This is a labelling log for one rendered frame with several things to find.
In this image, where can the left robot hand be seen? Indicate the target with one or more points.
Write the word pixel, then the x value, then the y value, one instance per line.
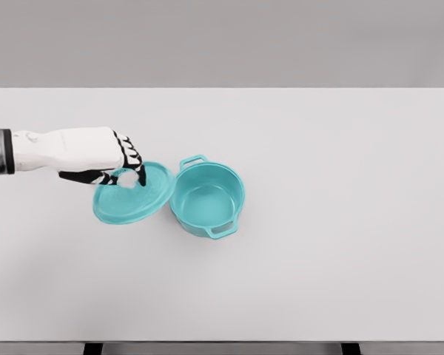
pixel 92 148

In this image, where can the teal pot lid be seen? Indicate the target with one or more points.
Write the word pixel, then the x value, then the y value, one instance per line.
pixel 140 203

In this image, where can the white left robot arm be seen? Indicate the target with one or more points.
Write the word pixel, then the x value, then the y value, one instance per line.
pixel 26 149

